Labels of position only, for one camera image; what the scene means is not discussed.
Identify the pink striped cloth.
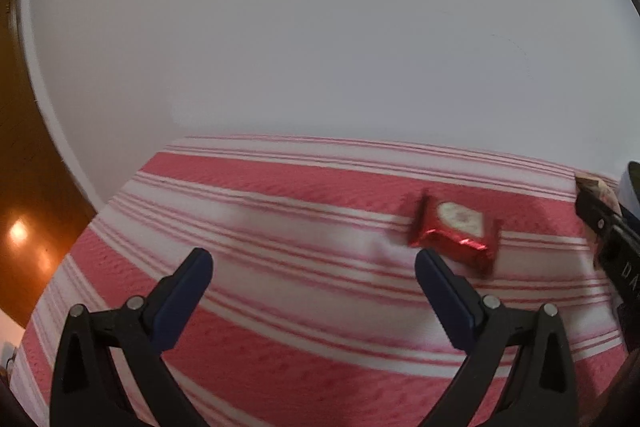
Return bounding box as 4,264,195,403
10,134,632,427

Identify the red candy packet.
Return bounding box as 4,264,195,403
409,189,503,279

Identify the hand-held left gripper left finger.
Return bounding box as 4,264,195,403
50,248,214,427

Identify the round metal tin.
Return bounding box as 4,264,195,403
575,162,640,228

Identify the wooden door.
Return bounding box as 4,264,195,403
0,0,101,329

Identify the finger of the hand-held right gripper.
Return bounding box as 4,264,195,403
575,192,626,240

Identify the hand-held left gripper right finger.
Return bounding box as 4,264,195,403
415,248,578,427

